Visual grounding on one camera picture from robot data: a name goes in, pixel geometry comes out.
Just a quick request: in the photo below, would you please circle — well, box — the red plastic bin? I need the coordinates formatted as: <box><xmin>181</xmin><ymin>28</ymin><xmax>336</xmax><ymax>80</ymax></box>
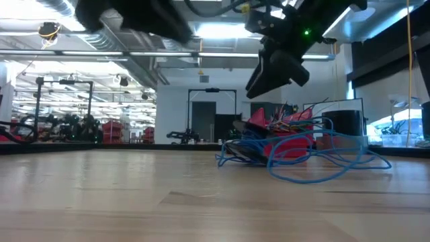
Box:
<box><xmin>247</xmin><ymin>107</ymin><xmax>314</xmax><ymax>158</ymax></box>

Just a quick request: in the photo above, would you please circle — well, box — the yellow hanging cable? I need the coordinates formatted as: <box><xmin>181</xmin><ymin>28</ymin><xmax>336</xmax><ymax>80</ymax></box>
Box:
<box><xmin>405</xmin><ymin>0</ymin><xmax>414</xmax><ymax>148</ymax></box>

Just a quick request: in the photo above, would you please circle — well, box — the black tape roll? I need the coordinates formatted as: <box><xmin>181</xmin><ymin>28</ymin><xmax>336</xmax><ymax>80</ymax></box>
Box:
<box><xmin>321</xmin><ymin>110</ymin><xmax>368</xmax><ymax>137</ymax></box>

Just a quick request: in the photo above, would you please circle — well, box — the bundle of coloured wires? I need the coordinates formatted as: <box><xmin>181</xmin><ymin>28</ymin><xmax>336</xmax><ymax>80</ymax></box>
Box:
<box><xmin>267</xmin><ymin>116</ymin><xmax>325</xmax><ymax>135</ymax></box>
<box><xmin>267</xmin><ymin>97</ymin><xmax>329</xmax><ymax>124</ymax></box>

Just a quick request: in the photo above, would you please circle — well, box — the blue network cord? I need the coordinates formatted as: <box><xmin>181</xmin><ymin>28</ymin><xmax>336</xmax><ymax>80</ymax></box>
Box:
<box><xmin>214</xmin><ymin>116</ymin><xmax>393</xmax><ymax>185</ymax></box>

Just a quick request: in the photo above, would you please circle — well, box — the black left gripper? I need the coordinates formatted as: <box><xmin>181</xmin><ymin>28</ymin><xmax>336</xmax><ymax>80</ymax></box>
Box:
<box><xmin>75</xmin><ymin>0</ymin><xmax>195</xmax><ymax>44</ymax></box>

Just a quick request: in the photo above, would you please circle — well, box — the black frame rig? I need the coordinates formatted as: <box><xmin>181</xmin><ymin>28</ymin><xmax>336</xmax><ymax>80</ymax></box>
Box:
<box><xmin>33</xmin><ymin>76</ymin><xmax>94</xmax><ymax>142</ymax></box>
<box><xmin>187</xmin><ymin>87</ymin><xmax>238</xmax><ymax>140</ymax></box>

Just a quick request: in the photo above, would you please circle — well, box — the black bin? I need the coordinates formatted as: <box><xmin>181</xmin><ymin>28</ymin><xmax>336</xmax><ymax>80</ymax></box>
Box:
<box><xmin>421</xmin><ymin>100</ymin><xmax>430</xmax><ymax>149</ymax></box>

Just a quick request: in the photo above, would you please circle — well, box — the long ceiling light strip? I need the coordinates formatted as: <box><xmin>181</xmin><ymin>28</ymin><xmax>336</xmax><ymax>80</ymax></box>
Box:
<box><xmin>0</xmin><ymin>49</ymin><xmax>336</xmax><ymax>62</ymax></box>

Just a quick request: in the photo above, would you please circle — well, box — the ceiling cable reel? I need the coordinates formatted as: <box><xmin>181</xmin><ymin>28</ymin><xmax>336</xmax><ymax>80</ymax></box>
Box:
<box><xmin>37</xmin><ymin>22</ymin><xmax>62</xmax><ymax>46</ymax></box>

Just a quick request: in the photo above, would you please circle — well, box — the black aluminium table frame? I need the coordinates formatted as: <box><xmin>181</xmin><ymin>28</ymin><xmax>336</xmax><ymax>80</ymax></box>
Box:
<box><xmin>0</xmin><ymin>142</ymin><xmax>430</xmax><ymax>159</ymax></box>

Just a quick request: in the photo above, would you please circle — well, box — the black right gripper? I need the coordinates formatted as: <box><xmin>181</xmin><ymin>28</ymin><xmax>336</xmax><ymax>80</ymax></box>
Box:
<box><xmin>245</xmin><ymin>0</ymin><xmax>368</xmax><ymax>100</ymax></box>

